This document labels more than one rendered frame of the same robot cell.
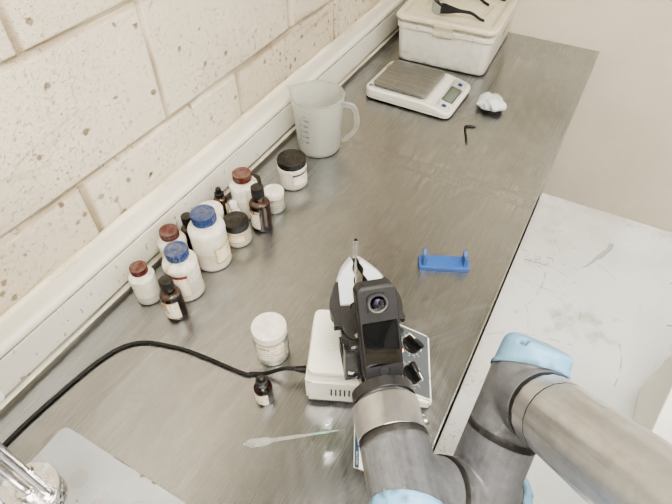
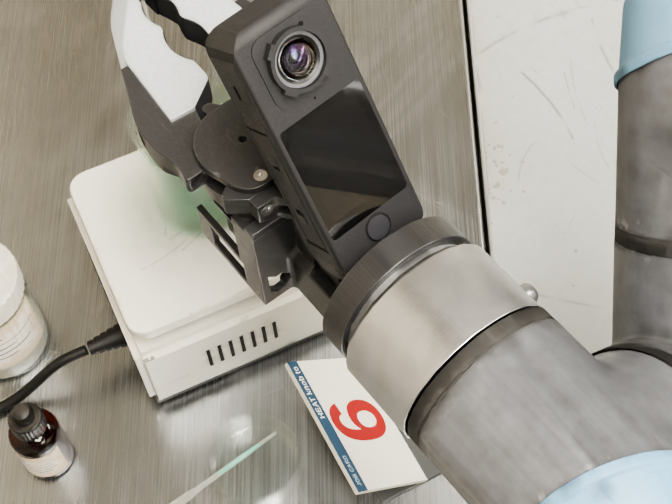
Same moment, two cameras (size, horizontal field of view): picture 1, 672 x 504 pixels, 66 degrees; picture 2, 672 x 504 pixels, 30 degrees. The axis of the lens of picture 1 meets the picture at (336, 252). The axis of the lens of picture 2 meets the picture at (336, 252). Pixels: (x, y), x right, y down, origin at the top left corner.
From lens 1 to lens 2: 0.13 m
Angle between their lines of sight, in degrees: 20
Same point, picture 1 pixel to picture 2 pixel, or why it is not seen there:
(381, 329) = (331, 124)
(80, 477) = not seen: outside the picture
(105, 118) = not seen: outside the picture
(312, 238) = not seen: outside the picture
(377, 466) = (493, 454)
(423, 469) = (604, 402)
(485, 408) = (659, 193)
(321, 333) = (115, 230)
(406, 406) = (482, 282)
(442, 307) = (352, 37)
